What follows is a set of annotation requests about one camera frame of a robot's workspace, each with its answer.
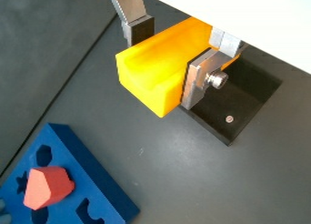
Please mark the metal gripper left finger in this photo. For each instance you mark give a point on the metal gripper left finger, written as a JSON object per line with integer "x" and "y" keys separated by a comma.
{"x": 138, "y": 24}

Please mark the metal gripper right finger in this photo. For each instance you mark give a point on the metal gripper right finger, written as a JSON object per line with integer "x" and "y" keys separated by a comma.
{"x": 205, "y": 69}

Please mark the yellow arch block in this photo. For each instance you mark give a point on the yellow arch block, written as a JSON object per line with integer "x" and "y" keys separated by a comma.
{"x": 153, "y": 67}

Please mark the black fixture block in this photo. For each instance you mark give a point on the black fixture block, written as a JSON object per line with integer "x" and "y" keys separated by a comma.
{"x": 226, "y": 109}

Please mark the blue shape sorter board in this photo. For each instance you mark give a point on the blue shape sorter board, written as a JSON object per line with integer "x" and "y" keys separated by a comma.
{"x": 98, "y": 201}

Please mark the red pentagon block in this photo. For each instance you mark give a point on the red pentagon block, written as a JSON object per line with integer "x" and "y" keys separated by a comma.
{"x": 49, "y": 187}

